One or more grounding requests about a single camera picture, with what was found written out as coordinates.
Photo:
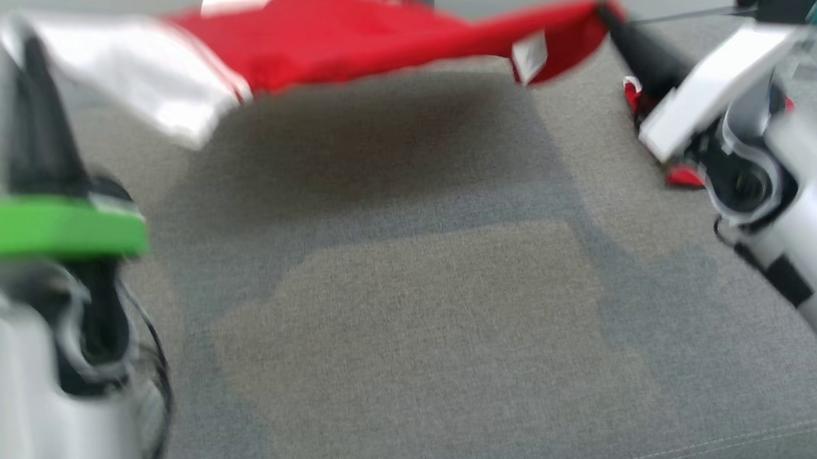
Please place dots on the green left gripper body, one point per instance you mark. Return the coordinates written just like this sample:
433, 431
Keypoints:
39, 227

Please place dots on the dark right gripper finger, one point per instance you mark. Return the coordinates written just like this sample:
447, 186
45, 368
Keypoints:
653, 55
637, 77

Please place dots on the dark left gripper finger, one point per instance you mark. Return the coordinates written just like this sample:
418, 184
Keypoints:
26, 139
60, 151

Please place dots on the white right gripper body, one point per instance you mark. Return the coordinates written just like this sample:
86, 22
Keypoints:
718, 79

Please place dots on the red shorts with white stripe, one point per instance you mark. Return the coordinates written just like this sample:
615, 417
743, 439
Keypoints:
682, 176

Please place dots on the red shirt with white sleeves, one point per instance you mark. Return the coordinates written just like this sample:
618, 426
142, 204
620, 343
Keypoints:
368, 40

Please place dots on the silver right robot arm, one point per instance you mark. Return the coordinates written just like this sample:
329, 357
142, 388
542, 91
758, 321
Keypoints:
810, 183

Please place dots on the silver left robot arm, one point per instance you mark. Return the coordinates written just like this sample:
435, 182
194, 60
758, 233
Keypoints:
21, 395

